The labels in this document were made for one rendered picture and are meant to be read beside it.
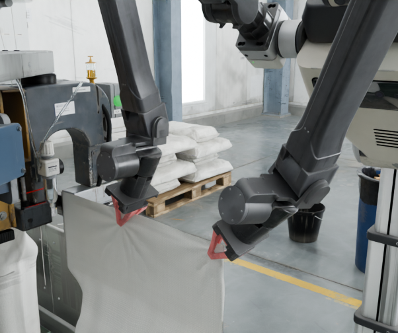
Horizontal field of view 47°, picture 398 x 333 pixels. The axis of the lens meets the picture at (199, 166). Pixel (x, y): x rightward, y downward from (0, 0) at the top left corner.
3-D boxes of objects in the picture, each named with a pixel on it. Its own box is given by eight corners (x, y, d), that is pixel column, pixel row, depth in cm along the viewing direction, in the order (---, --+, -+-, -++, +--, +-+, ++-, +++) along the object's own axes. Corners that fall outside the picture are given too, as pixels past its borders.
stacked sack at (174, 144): (200, 149, 422) (200, 134, 419) (150, 164, 373) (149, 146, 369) (167, 143, 448) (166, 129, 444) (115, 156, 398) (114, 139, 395)
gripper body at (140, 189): (102, 193, 93) (112, 164, 90) (137, 182, 101) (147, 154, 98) (122, 212, 91) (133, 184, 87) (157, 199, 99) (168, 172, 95)
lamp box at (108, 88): (124, 116, 125) (123, 83, 122) (112, 118, 121) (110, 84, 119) (106, 113, 129) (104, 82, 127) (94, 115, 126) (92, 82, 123)
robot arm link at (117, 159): (170, 116, 87) (139, 110, 92) (123, 121, 79) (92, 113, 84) (166, 176, 90) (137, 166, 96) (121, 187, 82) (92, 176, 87)
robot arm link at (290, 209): (309, 209, 71) (293, 179, 73) (279, 210, 66) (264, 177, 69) (279, 230, 75) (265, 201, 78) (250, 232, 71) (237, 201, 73)
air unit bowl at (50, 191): (61, 201, 106) (58, 176, 105) (49, 205, 104) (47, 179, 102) (53, 199, 108) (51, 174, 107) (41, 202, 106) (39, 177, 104)
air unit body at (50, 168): (67, 205, 107) (61, 140, 103) (49, 210, 104) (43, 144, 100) (55, 201, 110) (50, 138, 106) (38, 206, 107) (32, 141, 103)
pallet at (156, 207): (231, 184, 480) (232, 171, 477) (154, 218, 388) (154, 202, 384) (171, 172, 528) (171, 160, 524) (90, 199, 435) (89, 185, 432)
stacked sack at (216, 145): (235, 150, 472) (235, 137, 468) (194, 163, 421) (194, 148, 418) (202, 145, 499) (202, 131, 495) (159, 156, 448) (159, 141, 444)
